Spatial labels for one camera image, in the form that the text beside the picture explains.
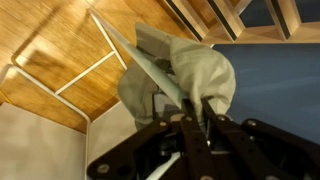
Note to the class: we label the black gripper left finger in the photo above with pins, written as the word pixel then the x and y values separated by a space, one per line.
pixel 186 150

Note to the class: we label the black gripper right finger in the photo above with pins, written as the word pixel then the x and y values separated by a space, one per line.
pixel 253 153

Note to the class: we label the khaki baseball cap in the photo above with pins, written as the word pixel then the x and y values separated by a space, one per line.
pixel 200 66

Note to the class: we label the white metal clothes rack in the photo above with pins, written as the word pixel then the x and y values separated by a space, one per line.
pixel 33 150

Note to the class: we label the wooden shelf unit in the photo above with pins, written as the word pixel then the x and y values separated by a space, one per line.
pixel 226 20

